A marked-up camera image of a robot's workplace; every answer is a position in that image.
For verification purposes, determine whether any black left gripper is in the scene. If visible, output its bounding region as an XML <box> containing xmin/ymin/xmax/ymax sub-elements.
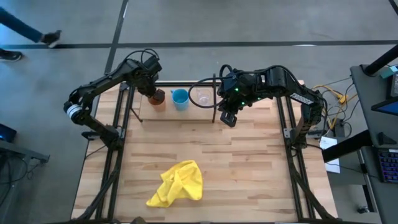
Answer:
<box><xmin>136</xmin><ymin>72</ymin><xmax>160</xmax><ymax>99</ymax></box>

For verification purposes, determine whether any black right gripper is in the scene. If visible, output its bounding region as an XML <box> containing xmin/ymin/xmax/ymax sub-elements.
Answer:
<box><xmin>216</xmin><ymin>83</ymin><xmax>250</xmax><ymax>128</ymax></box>

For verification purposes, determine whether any orange cup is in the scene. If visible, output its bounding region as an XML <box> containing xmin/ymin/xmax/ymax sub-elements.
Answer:
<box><xmin>148</xmin><ymin>89</ymin><xmax>167</xmax><ymax>113</ymax></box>

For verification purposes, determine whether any blue mug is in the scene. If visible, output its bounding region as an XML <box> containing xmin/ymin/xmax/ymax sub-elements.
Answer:
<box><xmin>170</xmin><ymin>88</ymin><xmax>190</xmax><ymax>111</ymax></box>

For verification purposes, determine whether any clear plastic cup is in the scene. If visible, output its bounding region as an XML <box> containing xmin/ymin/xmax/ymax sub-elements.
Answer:
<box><xmin>195</xmin><ymin>88</ymin><xmax>213</xmax><ymax>106</ymax></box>

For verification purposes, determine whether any yellow cloth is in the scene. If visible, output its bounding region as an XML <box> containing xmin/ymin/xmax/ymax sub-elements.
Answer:
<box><xmin>145</xmin><ymin>159</ymin><xmax>203</xmax><ymax>208</ymax></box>

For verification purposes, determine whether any white paper sheet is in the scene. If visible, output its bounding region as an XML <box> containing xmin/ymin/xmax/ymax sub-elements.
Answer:
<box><xmin>318</xmin><ymin>136</ymin><xmax>341</xmax><ymax>174</ymax></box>

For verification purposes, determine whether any person's foot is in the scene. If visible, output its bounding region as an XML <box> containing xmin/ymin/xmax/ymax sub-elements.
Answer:
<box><xmin>0</xmin><ymin>49</ymin><xmax>24</xmax><ymax>62</ymax></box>
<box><xmin>40</xmin><ymin>29</ymin><xmax>62</xmax><ymax>48</ymax></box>

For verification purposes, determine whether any grey metal stand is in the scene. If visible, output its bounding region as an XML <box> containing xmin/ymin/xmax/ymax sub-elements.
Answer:
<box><xmin>0</xmin><ymin>139</ymin><xmax>50</xmax><ymax>164</ymax></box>

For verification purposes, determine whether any person's leg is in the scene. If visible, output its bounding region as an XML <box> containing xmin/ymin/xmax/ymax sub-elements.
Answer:
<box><xmin>0</xmin><ymin>6</ymin><xmax>44</xmax><ymax>44</ymax></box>

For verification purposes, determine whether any dark device with blue light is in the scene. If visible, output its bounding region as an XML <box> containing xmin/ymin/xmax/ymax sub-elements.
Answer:
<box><xmin>0</xmin><ymin>123</ymin><xmax>17</xmax><ymax>143</ymax></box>

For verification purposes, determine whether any blue lit screen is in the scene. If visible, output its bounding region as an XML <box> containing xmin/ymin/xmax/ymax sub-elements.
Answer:
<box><xmin>371</xmin><ymin>98</ymin><xmax>398</xmax><ymax>116</ymax></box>

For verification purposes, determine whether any black slanted pole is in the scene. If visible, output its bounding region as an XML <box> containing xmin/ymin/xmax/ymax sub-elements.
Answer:
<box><xmin>363</xmin><ymin>45</ymin><xmax>398</xmax><ymax>77</ymax></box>

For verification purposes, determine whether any black keyboard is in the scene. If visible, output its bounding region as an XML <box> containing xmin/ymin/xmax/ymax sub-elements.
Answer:
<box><xmin>377</xmin><ymin>148</ymin><xmax>398</xmax><ymax>184</ymax></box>

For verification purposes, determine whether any grey side desk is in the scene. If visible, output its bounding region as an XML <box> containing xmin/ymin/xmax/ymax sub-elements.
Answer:
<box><xmin>349</xmin><ymin>63</ymin><xmax>398</xmax><ymax>224</ymax></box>

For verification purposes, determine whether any black shelf bracket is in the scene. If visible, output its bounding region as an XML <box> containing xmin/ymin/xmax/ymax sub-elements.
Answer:
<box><xmin>211</xmin><ymin>73</ymin><xmax>217</xmax><ymax>124</ymax></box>

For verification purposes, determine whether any black aluminium table frame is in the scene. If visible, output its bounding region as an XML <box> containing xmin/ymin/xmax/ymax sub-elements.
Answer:
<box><xmin>70</xmin><ymin>79</ymin><xmax>340</xmax><ymax>224</ymax></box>

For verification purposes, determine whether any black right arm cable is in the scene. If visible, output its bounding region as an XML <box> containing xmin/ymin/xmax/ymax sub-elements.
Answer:
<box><xmin>187</xmin><ymin>63</ymin><xmax>234</xmax><ymax>110</ymax></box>

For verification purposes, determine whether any yellow cable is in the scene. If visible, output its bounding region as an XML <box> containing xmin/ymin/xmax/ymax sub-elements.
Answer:
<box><xmin>312</xmin><ymin>83</ymin><xmax>351</xmax><ymax>131</ymax></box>

